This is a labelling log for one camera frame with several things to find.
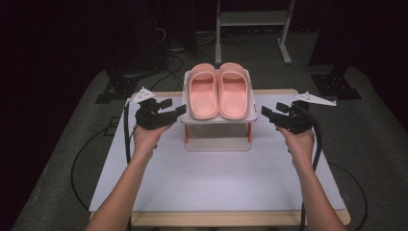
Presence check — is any person's right hand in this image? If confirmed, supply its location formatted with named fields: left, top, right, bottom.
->
left=276, top=127, right=316, bottom=162

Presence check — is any black stand base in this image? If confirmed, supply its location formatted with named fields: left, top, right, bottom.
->
left=311, top=65, right=363, bottom=100
left=94, top=68, right=155, bottom=104

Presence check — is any pink foam slipper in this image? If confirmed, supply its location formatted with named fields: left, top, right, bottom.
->
left=188, top=63, right=220, bottom=121
left=217, top=62, right=249, bottom=121

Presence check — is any person's left hand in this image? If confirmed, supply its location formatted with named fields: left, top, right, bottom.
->
left=132, top=123, right=174, bottom=158

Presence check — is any white metal stand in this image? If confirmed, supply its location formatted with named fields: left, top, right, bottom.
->
left=215, top=0, right=296, bottom=65

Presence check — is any left hand-held gripper black cable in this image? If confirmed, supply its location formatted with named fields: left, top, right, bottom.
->
left=123, top=100, right=140, bottom=231

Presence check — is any right hand-held gripper black cable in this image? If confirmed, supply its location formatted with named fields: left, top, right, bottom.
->
left=299, top=109, right=323, bottom=231

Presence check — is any black floor cable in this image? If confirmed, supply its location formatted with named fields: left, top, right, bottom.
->
left=326, top=162, right=369, bottom=231
left=70, top=126, right=129, bottom=210

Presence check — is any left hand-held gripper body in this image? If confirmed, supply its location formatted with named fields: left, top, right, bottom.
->
left=127, top=86, right=179, bottom=131

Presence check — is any white and orange shoe rack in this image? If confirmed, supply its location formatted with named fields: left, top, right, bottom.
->
left=179, top=68, right=259, bottom=153

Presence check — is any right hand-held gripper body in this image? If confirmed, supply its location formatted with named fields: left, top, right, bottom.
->
left=273, top=90, right=338, bottom=135

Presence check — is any tangle of black cables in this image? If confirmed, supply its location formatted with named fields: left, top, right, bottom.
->
left=150, top=27, right=219, bottom=92

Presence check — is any hand-held gripper black cable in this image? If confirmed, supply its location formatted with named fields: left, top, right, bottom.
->
left=299, top=109, right=323, bottom=231
left=123, top=100, right=140, bottom=231

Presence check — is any white table mat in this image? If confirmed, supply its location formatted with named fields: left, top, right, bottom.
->
left=89, top=92, right=347, bottom=213

